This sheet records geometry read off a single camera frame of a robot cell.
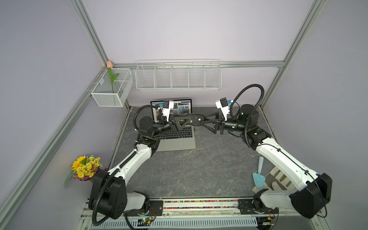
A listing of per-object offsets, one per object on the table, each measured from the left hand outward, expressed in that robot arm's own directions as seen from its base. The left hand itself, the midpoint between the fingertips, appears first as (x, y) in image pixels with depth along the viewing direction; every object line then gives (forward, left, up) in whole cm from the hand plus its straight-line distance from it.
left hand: (191, 119), depth 65 cm
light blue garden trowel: (-19, -39, -36) cm, 56 cm away
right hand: (-1, -5, 0) cm, 5 cm away
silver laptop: (+13, +4, -37) cm, 40 cm away
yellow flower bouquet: (-15, +48, -12) cm, 52 cm away
